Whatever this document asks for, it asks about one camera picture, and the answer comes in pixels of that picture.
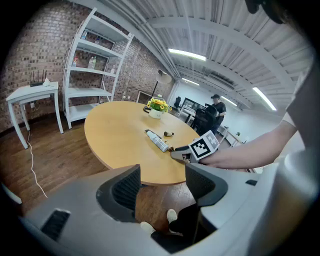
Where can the small white bottle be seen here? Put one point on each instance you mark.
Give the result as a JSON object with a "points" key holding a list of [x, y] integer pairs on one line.
{"points": [[113, 70]]}

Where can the black office chair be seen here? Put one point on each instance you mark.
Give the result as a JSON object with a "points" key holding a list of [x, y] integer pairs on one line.
{"points": [[205, 117], [177, 101]]}

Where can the crumpled white paper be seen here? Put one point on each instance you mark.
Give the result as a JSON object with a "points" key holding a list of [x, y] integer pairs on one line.
{"points": [[46, 82]]}

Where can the desk lamp with cone shade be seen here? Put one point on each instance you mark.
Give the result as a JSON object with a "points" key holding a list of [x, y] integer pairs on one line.
{"points": [[163, 77]]}

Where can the person's white shoe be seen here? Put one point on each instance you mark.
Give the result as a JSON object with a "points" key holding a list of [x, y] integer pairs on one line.
{"points": [[172, 215], [147, 227]]}

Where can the black head-worn camera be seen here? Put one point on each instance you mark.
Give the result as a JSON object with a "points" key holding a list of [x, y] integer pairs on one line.
{"points": [[265, 7]]}

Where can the black monitor screen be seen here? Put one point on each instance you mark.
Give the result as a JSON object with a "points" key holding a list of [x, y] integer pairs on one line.
{"points": [[192, 102]]}

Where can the red label bottle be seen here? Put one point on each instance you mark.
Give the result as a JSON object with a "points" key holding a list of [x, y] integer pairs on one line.
{"points": [[75, 61]]}

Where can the person's black trousers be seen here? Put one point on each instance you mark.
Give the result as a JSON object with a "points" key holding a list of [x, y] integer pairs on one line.
{"points": [[185, 217]]}

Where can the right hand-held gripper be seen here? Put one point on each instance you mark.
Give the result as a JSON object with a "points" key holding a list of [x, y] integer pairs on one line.
{"points": [[203, 146]]}

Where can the sunflowers in white pot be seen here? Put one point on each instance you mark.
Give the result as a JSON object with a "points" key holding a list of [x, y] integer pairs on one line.
{"points": [[158, 106]]}

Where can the dark grey tube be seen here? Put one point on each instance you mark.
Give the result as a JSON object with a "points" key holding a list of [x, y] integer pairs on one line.
{"points": [[155, 134]]}

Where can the white desk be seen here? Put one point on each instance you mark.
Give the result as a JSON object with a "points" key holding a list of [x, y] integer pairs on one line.
{"points": [[186, 111], [225, 135]]}

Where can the ceiling air conditioner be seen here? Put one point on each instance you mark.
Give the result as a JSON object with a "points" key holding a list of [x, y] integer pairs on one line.
{"points": [[221, 81]]}

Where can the white side table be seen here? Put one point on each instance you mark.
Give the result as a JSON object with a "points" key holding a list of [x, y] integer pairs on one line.
{"points": [[32, 91]]}

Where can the white shelving unit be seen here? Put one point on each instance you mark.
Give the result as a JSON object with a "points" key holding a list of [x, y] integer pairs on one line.
{"points": [[82, 92]]}

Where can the ceiling tube light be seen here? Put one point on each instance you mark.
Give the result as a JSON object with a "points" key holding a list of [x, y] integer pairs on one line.
{"points": [[190, 81], [264, 98], [228, 100], [187, 54]]}

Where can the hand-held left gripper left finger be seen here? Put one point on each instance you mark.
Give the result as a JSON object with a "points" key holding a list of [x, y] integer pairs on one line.
{"points": [[120, 192]]}

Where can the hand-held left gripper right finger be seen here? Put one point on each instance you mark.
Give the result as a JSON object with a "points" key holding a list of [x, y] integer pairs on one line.
{"points": [[202, 185]]}

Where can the clear water bottle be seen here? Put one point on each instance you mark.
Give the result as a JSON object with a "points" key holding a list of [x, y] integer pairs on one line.
{"points": [[90, 63], [94, 62]]}

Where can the white tube bottle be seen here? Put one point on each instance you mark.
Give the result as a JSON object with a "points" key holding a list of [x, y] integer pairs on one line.
{"points": [[157, 141]]}

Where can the blue label bottle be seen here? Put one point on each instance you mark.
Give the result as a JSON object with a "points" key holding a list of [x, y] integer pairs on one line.
{"points": [[84, 35]]}

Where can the person's right forearm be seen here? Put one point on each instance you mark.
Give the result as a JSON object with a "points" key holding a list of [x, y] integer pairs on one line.
{"points": [[245, 152]]}

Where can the black router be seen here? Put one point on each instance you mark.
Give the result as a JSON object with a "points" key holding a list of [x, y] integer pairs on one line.
{"points": [[37, 83]]}

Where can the small clear bottle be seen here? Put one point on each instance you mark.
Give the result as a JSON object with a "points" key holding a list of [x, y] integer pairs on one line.
{"points": [[97, 40]]}

